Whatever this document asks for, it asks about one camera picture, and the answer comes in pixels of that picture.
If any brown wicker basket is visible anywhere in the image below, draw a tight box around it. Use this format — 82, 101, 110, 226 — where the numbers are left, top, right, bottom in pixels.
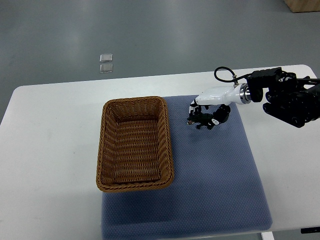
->
96, 96, 174, 193

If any blue grey table mat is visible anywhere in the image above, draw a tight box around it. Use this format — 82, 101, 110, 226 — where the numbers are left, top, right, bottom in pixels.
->
101, 95, 273, 240

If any white table leg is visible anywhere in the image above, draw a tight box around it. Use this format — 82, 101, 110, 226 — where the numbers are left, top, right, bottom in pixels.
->
260, 231, 275, 240

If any dark crocodile toy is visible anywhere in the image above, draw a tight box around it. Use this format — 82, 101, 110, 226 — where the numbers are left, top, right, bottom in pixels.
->
187, 113, 215, 130

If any wooden box corner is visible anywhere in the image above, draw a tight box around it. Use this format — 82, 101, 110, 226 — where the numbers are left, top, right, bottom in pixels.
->
284, 0, 320, 13

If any black table control panel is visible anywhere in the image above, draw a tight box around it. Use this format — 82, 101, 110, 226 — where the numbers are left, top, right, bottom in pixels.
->
300, 226, 320, 234

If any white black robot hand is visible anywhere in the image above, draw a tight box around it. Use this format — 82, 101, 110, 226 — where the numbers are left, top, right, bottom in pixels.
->
188, 83, 251, 126

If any upper floor socket plate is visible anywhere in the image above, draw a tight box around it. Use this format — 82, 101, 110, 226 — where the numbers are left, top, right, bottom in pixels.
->
99, 53, 113, 63

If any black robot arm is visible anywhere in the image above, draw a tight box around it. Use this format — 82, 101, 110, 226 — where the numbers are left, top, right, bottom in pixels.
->
245, 67, 320, 128

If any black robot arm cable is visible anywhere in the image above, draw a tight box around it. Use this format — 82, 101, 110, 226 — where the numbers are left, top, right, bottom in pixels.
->
214, 66, 251, 87

